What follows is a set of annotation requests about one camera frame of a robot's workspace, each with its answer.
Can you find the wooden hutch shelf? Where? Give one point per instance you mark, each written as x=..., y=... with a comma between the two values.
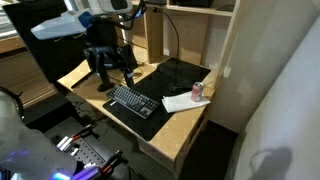
x=190, y=36

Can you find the white wall outlet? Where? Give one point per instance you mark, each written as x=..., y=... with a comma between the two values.
x=227, y=72

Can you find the red black toggle clamp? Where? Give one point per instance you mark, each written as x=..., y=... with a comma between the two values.
x=111, y=160
x=81, y=132

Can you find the pink soda can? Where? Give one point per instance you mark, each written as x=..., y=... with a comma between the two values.
x=197, y=92

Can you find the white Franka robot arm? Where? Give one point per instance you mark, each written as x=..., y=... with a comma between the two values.
x=63, y=25

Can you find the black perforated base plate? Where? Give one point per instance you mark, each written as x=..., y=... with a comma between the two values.
x=88, y=151

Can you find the black desk mat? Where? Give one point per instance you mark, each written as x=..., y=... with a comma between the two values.
x=186, y=71

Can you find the white paper napkin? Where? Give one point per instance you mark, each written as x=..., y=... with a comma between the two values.
x=178, y=102

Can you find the wooden desk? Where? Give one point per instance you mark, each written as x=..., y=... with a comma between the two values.
x=190, y=140

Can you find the grey black mechanical keyboard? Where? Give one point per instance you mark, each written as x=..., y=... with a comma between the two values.
x=133, y=100

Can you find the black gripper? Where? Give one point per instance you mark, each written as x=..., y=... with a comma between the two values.
x=110, y=56

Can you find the black box on shelf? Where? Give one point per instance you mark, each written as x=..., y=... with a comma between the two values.
x=193, y=3

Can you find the black gooseneck desk lamp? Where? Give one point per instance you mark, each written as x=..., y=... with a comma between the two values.
x=178, y=88

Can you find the black curved monitor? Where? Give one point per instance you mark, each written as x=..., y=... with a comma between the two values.
x=50, y=56

